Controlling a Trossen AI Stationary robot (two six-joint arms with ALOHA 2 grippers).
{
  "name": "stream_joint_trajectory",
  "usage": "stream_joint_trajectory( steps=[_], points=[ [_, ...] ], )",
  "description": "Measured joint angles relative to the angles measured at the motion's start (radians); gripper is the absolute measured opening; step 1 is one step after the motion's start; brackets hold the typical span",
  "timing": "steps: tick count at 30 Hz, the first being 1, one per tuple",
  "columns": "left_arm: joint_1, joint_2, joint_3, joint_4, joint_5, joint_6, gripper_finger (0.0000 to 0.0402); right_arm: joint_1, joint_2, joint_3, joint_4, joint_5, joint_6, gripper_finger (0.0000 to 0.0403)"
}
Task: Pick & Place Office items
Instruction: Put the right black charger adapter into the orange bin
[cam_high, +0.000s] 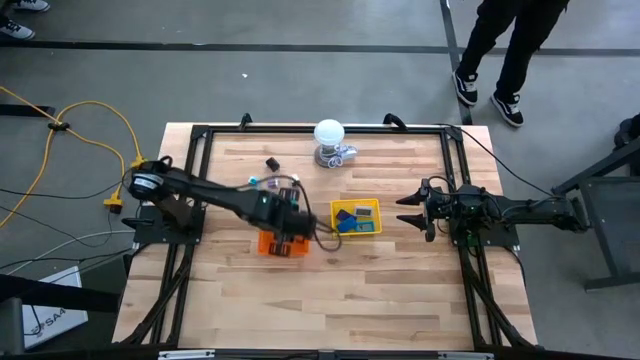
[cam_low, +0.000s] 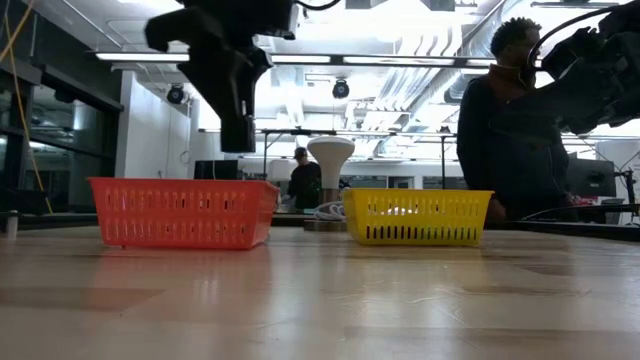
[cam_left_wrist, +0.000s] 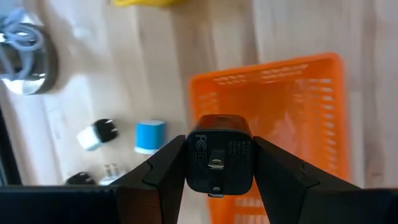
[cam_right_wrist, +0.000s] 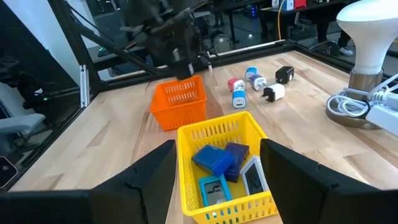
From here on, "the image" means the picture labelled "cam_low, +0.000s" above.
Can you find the white base post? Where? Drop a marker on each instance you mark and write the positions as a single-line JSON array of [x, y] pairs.
[[12, 225]]

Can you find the yellow plastic basket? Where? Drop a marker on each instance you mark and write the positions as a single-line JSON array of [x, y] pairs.
[[417, 215]]

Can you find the black ceiling spotlight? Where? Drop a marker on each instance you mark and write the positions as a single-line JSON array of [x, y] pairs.
[[176, 95], [341, 89]]

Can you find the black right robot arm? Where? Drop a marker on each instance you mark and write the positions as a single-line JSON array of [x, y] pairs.
[[625, 17]]

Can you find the ceiling light strip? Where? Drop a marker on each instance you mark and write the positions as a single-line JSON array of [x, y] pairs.
[[300, 58], [140, 57]]

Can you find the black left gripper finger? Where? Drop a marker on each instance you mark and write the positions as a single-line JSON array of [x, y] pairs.
[[237, 135]]

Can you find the black monitor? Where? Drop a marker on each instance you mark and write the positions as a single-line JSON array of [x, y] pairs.
[[215, 170], [592, 177]]

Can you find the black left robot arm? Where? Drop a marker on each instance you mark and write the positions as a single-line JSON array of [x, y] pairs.
[[250, 20]]

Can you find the orange plastic basket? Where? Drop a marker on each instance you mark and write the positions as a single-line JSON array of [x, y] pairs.
[[185, 215]]

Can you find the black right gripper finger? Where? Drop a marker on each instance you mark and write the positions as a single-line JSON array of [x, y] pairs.
[[540, 120]]

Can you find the white bulb lamp brass base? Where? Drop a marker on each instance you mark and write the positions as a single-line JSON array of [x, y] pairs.
[[330, 155]]

